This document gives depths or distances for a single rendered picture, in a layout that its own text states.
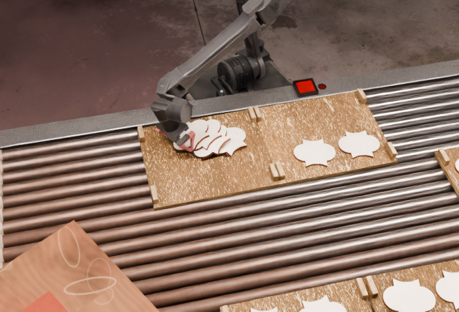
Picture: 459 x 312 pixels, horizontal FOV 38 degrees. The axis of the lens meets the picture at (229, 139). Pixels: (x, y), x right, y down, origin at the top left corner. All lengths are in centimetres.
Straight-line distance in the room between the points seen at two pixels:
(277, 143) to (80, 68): 199
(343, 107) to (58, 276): 116
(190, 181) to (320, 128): 50
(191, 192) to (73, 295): 52
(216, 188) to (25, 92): 202
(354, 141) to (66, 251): 101
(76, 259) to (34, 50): 246
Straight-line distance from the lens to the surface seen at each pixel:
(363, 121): 238
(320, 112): 238
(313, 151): 224
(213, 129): 223
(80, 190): 220
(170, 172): 218
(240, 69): 332
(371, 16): 443
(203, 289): 195
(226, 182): 214
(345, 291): 196
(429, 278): 204
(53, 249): 193
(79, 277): 187
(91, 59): 406
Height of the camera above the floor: 261
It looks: 48 degrees down
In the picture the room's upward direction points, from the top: 1 degrees clockwise
